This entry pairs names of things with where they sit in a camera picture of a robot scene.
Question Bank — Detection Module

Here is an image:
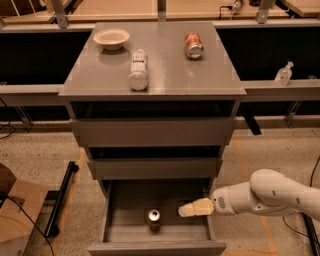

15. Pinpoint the cardboard box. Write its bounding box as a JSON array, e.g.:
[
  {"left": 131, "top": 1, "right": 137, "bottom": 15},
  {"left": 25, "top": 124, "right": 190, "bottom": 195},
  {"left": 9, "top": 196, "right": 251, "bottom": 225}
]
[{"left": 0, "top": 164, "right": 48, "bottom": 256}]

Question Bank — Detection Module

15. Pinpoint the grey top drawer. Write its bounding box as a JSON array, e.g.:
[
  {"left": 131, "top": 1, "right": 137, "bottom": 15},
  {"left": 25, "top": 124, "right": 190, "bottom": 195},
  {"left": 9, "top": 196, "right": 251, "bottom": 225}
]
[{"left": 70, "top": 118, "right": 235, "bottom": 147}]

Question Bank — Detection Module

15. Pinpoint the black cable right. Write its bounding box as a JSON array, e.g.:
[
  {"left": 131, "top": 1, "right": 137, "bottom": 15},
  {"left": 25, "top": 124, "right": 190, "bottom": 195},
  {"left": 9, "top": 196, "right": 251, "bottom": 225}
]
[{"left": 282, "top": 154, "right": 320, "bottom": 238}]

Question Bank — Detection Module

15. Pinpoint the black bar floor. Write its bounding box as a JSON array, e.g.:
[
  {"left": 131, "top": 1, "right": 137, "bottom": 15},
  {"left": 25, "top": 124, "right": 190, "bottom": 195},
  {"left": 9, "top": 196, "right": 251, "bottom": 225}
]
[
  {"left": 45, "top": 161, "right": 79, "bottom": 238},
  {"left": 303, "top": 214, "right": 320, "bottom": 256}
]

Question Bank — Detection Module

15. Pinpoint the white plastic bottle lying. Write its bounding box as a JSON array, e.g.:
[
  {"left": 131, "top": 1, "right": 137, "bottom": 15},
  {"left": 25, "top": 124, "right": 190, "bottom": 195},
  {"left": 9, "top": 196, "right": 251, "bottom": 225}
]
[{"left": 129, "top": 49, "right": 149, "bottom": 91}]

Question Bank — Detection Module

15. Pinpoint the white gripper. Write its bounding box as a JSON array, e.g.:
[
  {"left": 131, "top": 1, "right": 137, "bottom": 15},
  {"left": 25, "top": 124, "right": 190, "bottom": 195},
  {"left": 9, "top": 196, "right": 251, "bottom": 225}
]
[{"left": 178, "top": 187, "right": 236, "bottom": 217}]

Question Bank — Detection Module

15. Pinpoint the red soda can lying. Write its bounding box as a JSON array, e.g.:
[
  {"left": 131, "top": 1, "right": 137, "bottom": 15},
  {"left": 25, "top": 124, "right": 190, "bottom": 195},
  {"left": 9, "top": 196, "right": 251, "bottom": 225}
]
[{"left": 184, "top": 32, "right": 203, "bottom": 59}]

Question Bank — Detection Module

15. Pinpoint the black bar left floor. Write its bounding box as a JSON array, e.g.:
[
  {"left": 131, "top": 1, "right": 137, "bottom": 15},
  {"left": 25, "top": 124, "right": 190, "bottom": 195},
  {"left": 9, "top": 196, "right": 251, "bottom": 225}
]
[{"left": 45, "top": 161, "right": 79, "bottom": 238}]

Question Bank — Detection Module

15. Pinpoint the black cable left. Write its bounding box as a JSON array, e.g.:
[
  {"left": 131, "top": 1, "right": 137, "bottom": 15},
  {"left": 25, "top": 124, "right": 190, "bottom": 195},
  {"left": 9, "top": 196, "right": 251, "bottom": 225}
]
[{"left": 0, "top": 190, "right": 55, "bottom": 256}]

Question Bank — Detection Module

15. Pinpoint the grey drawer cabinet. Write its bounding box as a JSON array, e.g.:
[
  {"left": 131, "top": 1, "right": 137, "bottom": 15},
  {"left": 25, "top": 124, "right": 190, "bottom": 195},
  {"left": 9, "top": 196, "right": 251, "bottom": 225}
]
[{"left": 60, "top": 22, "right": 245, "bottom": 256}]

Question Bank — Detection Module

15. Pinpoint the grey metal rail shelf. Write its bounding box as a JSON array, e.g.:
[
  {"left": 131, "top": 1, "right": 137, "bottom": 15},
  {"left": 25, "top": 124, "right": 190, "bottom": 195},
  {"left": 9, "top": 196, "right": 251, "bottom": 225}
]
[{"left": 1, "top": 20, "right": 319, "bottom": 105}]

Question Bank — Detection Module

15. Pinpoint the grey open bottom drawer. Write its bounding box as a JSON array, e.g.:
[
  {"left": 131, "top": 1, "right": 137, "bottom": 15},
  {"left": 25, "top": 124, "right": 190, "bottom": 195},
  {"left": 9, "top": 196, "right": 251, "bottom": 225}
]
[{"left": 88, "top": 179, "right": 226, "bottom": 256}]

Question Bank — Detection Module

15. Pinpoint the clear sanitizer pump bottle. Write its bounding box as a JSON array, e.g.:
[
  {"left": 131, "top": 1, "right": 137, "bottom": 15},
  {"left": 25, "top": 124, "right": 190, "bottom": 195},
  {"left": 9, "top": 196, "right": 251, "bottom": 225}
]
[{"left": 274, "top": 61, "right": 294, "bottom": 86}]

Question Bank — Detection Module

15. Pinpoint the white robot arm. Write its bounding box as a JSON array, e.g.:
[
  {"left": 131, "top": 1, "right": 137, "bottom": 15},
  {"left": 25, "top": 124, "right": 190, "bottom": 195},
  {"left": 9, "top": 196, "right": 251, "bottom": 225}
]
[{"left": 178, "top": 169, "right": 320, "bottom": 221}]

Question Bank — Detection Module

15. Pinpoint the white paper bowl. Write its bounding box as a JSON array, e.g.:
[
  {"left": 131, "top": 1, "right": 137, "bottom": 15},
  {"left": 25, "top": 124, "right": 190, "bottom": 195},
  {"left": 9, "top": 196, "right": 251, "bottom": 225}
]
[{"left": 93, "top": 29, "right": 130, "bottom": 51}]

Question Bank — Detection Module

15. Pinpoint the black bar right floor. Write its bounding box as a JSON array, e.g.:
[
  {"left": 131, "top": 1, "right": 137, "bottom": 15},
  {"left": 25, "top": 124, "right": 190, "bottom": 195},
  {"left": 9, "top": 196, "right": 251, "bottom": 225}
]
[{"left": 303, "top": 214, "right": 320, "bottom": 256}]

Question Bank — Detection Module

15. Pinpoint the black cable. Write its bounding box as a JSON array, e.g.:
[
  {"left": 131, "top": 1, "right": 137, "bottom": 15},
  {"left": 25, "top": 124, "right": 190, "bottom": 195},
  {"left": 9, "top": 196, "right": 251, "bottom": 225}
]
[
  {"left": 282, "top": 154, "right": 320, "bottom": 238},
  {"left": 0, "top": 190, "right": 55, "bottom": 256}
]

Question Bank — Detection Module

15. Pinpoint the grey middle drawer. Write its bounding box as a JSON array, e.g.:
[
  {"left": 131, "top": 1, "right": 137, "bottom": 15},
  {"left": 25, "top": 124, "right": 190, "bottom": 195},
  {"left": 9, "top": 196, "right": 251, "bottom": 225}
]
[{"left": 88, "top": 158, "right": 222, "bottom": 180}]

